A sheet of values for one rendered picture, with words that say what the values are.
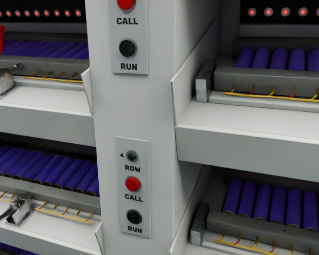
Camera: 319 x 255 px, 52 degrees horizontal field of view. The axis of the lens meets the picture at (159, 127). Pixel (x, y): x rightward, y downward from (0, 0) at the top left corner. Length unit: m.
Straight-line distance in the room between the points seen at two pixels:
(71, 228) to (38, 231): 0.05
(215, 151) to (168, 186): 0.07
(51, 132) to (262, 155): 0.25
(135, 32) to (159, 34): 0.02
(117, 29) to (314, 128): 0.21
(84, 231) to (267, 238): 0.25
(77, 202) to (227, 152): 0.26
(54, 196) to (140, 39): 0.30
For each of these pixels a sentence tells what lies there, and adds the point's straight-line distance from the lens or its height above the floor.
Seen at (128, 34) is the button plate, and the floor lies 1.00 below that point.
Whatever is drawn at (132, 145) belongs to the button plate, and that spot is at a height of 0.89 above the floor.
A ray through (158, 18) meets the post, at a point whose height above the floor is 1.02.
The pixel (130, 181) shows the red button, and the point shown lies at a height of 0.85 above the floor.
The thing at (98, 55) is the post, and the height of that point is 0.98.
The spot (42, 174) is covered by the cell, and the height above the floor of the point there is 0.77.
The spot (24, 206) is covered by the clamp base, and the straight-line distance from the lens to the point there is 0.54.
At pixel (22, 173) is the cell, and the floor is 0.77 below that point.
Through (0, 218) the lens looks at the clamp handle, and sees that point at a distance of 0.53.
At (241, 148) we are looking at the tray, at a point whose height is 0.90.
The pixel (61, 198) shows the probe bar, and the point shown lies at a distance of 0.52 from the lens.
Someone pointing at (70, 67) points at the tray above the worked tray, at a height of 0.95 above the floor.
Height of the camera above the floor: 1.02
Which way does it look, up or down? 19 degrees down
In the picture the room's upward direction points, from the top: straight up
